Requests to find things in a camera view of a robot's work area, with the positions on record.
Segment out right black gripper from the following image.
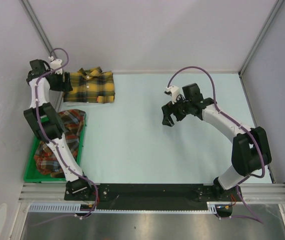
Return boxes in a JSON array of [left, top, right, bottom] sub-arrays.
[[161, 94, 192, 127]]

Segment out yellow plaid long sleeve shirt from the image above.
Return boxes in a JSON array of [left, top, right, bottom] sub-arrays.
[[63, 67, 116, 104]]

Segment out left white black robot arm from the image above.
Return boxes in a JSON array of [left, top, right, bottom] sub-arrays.
[[23, 57, 93, 201]]

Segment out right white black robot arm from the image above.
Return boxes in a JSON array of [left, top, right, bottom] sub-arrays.
[[161, 83, 272, 201]]

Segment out white folded shirt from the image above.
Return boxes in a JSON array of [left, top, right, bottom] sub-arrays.
[[64, 101, 110, 107]]

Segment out red plaid crumpled shirt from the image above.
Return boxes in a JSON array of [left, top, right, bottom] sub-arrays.
[[34, 108, 88, 178]]

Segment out green plastic bin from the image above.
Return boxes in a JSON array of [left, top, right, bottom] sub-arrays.
[[24, 109, 87, 183]]

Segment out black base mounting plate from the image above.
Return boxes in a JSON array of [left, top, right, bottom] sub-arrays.
[[64, 183, 243, 211]]

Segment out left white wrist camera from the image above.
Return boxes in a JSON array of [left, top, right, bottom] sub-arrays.
[[48, 56, 63, 75]]

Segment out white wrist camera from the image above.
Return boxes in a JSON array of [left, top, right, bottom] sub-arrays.
[[164, 85, 180, 105], [48, 56, 63, 75]]

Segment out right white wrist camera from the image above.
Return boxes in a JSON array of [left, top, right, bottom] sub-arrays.
[[164, 85, 180, 105]]

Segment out left aluminium corner post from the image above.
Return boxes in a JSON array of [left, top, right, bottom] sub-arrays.
[[19, 0, 68, 79]]

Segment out aluminium corner post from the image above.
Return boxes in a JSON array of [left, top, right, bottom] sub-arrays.
[[19, 0, 68, 79], [238, 0, 285, 78]]

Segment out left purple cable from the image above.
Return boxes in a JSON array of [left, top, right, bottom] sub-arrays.
[[31, 48, 101, 227]]

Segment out purple cable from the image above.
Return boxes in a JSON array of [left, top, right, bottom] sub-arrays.
[[31, 48, 101, 227], [166, 66, 268, 224]]

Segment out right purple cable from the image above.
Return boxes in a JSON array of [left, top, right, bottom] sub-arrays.
[[166, 66, 268, 224]]

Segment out aluminium front frame rail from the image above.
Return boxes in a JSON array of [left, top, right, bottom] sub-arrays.
[[18, 183, 285, 204]]

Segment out white slotted cable duct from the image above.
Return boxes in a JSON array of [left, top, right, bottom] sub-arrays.
[[28, 202, 217, 214]]

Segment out right aluminium corner post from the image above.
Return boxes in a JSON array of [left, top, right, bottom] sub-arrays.
[[238, 0, 285, 78]]

